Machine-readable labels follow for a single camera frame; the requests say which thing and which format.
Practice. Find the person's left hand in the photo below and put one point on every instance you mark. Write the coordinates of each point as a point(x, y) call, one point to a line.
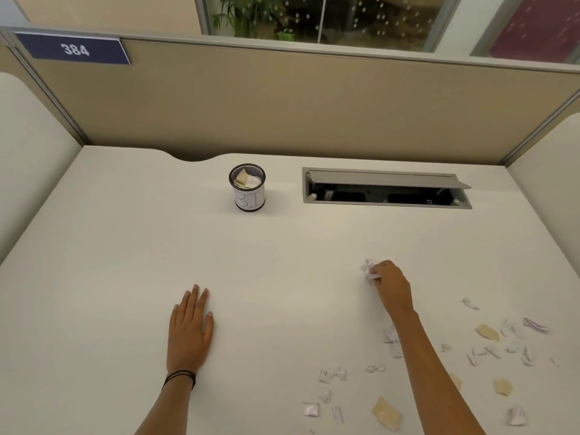
point(188, 335)

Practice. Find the person's right hand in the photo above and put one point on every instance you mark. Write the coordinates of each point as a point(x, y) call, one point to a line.
point(395, 287)

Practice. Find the person's right fingers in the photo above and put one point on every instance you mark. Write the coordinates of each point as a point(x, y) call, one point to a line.
point(377, 272)

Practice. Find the person's left little finger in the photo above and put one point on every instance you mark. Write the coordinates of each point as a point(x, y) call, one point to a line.
point(176, 315)

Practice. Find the person's left middle finger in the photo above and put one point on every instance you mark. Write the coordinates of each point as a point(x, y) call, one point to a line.
point(195, 299)

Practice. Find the person's left thumb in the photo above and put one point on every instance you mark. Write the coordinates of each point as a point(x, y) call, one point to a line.
point(210, 326)

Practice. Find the white paper ball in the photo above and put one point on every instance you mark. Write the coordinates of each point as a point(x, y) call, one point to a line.
point(368, 270)

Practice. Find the person's right forearm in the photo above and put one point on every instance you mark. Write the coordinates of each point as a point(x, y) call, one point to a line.
point(430, 376)

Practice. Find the person's left forearm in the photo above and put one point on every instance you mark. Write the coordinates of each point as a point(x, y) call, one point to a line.
point(165, 410)

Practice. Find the black wrist band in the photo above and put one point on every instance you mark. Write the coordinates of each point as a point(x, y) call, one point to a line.
point(180, 376)

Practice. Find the black mesh cup bin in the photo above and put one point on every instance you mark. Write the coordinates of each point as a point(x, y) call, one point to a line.
point(248, 197)

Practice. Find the beige paper scrap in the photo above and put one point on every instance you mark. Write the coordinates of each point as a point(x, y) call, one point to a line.
point(503, 386)
point(456, 381)
point(386, 413)
point(488, 332)
point(240, 176)

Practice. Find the white paper scrap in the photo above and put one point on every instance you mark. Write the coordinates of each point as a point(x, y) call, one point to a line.
point(254, 182)

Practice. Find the scattered white paper scraps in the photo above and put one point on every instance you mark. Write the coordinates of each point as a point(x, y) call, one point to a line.
point(514, 332)

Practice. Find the beige desk partition panel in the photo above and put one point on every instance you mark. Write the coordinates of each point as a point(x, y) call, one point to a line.
point(290, 104)

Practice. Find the white side divider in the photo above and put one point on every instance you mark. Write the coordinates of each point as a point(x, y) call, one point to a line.
point(550, 176)
point(27, 153)

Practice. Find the glass window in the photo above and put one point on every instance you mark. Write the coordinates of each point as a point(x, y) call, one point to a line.
point(326, 18)

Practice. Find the blue number sign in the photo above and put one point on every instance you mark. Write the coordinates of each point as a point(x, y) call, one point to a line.
point(75, 49)

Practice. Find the green plant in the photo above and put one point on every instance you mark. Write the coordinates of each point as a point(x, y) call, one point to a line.
point(244, 15)

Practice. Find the maroon panel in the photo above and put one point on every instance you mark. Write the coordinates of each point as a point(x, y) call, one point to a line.
point(539, 24)

